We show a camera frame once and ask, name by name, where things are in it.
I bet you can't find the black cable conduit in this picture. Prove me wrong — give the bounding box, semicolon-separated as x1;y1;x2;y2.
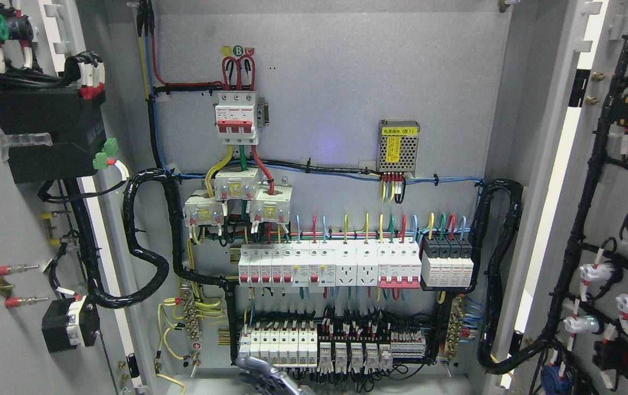
64;168;238;309
470;179;525;375

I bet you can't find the black right cable conduit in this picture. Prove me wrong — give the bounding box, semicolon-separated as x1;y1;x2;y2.
470;179;525;375

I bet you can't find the white double socket module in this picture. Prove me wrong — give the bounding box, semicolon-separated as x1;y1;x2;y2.
335;244;380;286

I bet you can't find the perforated metal power supply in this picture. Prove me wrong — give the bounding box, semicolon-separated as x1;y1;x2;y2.
378;120;420;173

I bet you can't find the lower relay terminal row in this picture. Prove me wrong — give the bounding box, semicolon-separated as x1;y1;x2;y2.
313;311;430;381

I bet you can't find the black left cable conduit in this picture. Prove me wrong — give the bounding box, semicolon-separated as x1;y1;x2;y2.
64;168;238;309

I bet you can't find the brass ground bar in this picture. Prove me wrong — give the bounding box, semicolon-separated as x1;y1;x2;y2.
180;280;202;369
444;296;465;361

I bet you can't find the main red handle breaker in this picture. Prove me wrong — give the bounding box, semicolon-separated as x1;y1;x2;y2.
214;91;261;145

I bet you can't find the white current transformer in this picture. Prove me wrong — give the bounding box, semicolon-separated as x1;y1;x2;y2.
248;187;293;225
183;189;227;227
214;168;262;201

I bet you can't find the white miniature breaker row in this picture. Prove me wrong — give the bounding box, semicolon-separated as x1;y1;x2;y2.
237;241;337;290

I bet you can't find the grey robotic left hand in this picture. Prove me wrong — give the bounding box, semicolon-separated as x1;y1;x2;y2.
234;357;315;394

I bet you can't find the white current transformer right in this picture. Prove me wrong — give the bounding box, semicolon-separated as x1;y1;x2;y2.
248;187;293;225

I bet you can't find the brass ground bar left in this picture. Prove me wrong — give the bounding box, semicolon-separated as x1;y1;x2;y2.
180;280;202;369

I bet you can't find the red handle circuit breaker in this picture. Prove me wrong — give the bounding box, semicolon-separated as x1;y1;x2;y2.
378;242;422;289

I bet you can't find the lower white breaker row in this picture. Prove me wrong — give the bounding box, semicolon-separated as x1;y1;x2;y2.
238;320;318;369

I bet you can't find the black digital power meter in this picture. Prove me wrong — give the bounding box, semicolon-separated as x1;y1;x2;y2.
0;87;106;184

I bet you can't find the grey cabinet door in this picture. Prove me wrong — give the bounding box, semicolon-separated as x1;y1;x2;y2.
517;1;628;394
0;1;164;394

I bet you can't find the brass ground bar right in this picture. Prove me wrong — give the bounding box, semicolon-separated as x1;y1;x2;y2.
444;296;465;361

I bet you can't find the white current transformer left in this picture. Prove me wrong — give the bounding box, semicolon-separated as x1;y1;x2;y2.
183;189;227;227

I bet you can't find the black white surge protector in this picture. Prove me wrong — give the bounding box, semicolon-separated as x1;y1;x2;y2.
421;237;474;294

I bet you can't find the white current transformer middle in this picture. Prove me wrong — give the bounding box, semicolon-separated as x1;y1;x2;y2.
214;168;262;201

